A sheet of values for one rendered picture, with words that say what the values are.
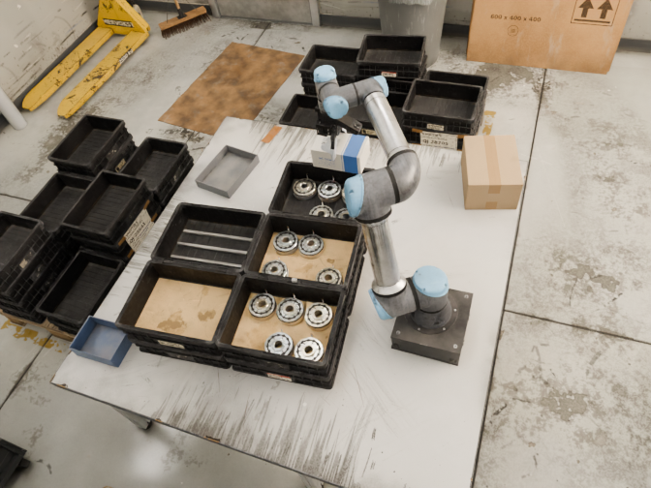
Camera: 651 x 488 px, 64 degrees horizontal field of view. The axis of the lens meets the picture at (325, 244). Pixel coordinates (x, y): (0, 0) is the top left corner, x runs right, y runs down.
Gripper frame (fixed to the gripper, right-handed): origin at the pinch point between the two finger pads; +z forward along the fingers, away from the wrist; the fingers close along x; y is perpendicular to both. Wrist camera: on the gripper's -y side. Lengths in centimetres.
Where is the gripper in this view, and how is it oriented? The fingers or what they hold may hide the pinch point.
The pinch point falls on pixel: (340, 148)
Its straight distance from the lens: 205.3
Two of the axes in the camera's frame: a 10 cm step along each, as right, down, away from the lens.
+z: 1.3, 5.9, 8.0
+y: -9.3, -2.0, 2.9
